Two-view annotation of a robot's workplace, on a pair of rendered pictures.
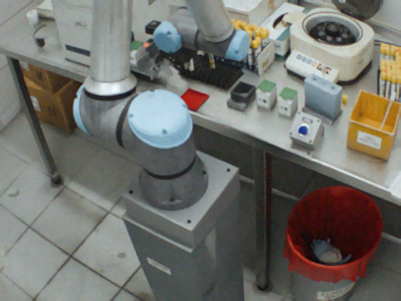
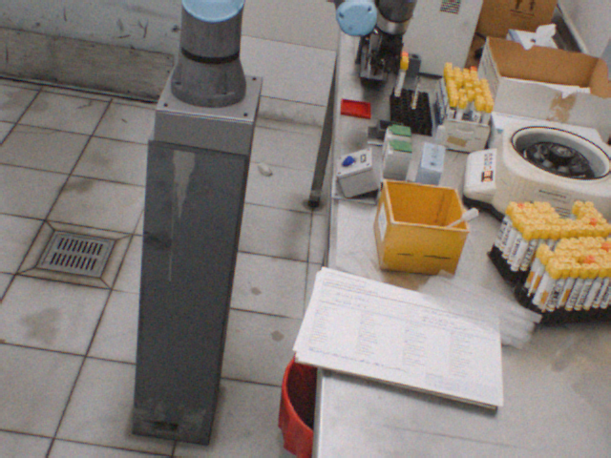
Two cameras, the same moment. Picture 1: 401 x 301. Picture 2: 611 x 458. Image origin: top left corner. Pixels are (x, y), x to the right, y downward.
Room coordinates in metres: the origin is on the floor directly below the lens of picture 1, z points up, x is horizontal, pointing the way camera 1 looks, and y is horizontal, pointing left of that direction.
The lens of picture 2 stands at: (-0.05, -1.24, 1.72)
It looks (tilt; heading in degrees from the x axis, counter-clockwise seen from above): 35 degrees down; 47
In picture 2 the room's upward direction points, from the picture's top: 11 degrees clockwise
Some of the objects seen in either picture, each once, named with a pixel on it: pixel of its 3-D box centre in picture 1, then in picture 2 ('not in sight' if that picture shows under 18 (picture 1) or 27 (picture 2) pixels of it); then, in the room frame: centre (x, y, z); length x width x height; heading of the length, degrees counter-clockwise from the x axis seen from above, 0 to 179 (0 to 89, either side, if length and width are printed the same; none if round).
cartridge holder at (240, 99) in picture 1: (243, 93); (389, 134); (1.14, -0.14, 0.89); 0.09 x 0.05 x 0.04; 141
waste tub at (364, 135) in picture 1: (374, 125); (418, 228); (0.92, -0.46, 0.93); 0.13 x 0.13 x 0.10; 55
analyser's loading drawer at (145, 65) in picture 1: (131, 59); (375, 52); (1.35, 0.16, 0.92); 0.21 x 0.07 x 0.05; 50
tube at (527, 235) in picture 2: not in sight; (520, 253); (1.03, -0.60, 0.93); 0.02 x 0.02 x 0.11
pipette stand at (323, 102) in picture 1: (323, 97); (427, 178); (1.05, -0.35, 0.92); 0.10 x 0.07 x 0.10; 42
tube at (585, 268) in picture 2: not in sight; (575, 292); (1.03, -0.72, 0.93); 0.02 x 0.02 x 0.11
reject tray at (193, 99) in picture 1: (192, 99); (355, 108); (1.17, 0.00, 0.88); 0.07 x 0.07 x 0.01; 50
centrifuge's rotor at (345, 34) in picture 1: (333, 35); (556, 165); (1.29, -0.46, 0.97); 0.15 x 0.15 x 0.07
